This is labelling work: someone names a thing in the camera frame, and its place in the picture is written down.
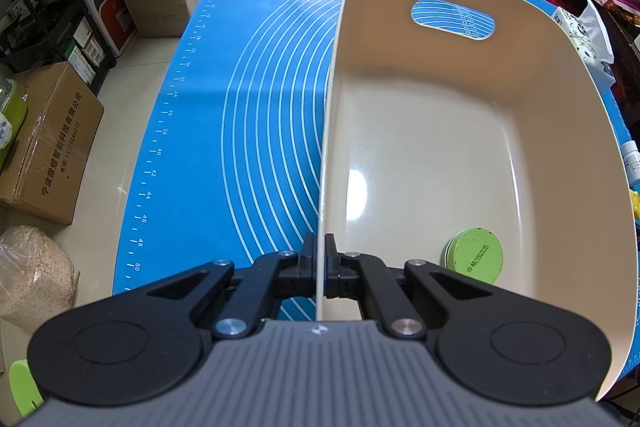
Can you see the dark wooden side table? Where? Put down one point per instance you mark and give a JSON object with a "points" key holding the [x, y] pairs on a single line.
{"points": [[625, 37]]}

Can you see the clear sack of grain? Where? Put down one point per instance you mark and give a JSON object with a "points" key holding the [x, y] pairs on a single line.
{"points": [[32, 272]]}

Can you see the beige plastic basin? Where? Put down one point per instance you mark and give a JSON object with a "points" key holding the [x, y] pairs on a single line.
{"points": [[425, 132]]}

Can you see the blue silicone baking mat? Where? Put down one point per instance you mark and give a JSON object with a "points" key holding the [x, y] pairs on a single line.
{"points": [[260, 107]]}

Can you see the red white appliance box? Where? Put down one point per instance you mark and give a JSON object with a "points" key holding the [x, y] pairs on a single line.
{"points": [[107, 14]]}

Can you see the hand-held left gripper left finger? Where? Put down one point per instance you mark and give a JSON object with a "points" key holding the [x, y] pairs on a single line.
{"points": [[309, 267]]}

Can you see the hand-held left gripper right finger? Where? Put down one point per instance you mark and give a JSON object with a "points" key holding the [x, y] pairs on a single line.
{"points": [[332, 269]]}

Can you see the taped brown cardboard box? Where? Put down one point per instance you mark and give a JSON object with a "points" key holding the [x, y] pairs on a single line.
{"points": [[47, 142]]}

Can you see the green round tin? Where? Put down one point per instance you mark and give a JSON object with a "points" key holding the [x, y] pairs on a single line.
{"points": [[475, 257]]}

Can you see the small white bottle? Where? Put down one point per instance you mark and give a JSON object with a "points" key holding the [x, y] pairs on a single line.
{"points": [[631, 164]]}

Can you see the floral tissue pack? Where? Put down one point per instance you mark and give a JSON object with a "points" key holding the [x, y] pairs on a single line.
{"points": [[585, 42]]}

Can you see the green plastic stool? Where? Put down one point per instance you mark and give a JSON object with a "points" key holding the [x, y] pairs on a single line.
{"points": [[25, 387]]}

